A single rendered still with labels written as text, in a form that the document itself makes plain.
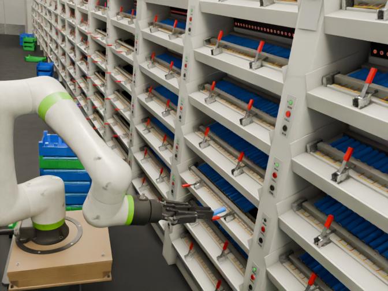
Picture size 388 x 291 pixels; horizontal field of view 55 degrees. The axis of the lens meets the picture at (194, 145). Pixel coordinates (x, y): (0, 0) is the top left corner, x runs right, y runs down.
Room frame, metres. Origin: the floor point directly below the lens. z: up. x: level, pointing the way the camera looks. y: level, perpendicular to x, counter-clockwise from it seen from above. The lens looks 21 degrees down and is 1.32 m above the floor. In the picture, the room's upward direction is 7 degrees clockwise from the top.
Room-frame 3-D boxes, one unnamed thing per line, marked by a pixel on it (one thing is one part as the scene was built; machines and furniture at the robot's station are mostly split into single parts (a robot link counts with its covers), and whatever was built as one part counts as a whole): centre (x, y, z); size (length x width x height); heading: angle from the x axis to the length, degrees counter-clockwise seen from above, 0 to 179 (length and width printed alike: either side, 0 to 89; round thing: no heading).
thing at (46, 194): (1.24, 0.55, 0.53); 0.16 x 0.13 x 0.19; 137
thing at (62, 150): (2.04, 0.75, 0.44); 0.30 x 0.20 x 0.08; 105
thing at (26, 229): (1.24, 0.59, 0.40); 0.26 x 0.15 x 0.06; 106
